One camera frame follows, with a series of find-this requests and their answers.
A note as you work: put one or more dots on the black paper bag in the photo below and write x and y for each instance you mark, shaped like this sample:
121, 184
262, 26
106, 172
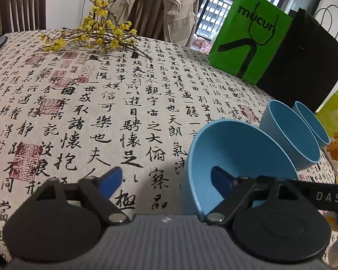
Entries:
307, 62

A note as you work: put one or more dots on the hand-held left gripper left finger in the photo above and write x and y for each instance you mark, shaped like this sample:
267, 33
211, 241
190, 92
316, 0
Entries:
111, 181

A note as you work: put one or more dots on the calligraphy print tablecloth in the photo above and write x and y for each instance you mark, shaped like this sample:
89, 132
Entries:
73, 104

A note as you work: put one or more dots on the yellow-green snack box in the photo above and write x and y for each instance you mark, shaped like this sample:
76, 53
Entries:
335, 112

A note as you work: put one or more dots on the pink soft item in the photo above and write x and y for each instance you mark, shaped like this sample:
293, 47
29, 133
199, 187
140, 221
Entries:
201, 44

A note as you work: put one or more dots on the yellow flower branch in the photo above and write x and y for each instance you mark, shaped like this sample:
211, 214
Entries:
114, 44

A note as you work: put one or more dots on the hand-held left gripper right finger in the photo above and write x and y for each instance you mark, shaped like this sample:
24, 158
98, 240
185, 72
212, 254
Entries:
221, 180

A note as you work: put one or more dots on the blue bowl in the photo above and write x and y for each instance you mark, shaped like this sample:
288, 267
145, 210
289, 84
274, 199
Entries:
202, 157
273, 123
312, 121

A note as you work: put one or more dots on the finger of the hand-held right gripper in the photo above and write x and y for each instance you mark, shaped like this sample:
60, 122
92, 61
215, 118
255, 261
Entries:
303, 187

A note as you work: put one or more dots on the green paper bag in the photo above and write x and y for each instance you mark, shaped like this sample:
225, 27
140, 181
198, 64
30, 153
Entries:
228, 25

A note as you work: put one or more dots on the beige jacket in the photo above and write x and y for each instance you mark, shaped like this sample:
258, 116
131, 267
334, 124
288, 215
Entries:
180, 19

